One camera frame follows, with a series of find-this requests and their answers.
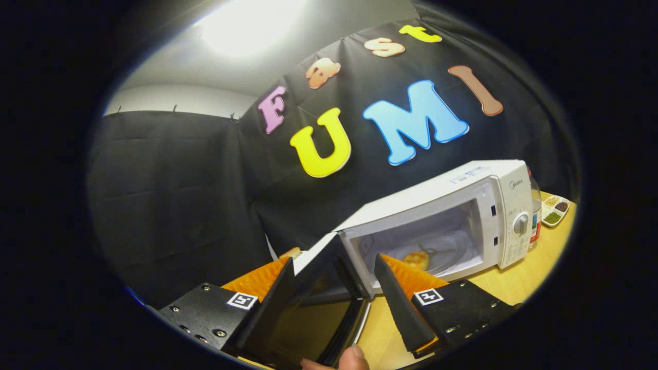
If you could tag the white microwave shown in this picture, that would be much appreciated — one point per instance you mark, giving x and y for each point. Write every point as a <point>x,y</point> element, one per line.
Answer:
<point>442,185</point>

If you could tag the white divided seasoning dish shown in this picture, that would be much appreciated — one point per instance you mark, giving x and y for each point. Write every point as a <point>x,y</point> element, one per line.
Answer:
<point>555,211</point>

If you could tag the golden bread piece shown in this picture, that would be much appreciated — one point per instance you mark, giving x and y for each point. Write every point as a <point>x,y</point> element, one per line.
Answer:
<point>415,260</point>

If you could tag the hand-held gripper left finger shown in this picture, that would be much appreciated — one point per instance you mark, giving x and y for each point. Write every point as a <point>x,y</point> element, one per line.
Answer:
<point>270,313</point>

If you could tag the clear bottle with red label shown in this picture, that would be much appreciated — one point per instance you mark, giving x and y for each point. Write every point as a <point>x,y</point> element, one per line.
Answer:
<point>535,221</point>

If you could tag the bright ceiling light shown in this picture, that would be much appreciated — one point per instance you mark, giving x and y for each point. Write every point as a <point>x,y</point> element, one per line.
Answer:
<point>247,28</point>

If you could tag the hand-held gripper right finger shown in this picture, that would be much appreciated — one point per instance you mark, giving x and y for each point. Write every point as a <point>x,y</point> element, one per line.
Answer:
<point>403,313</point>

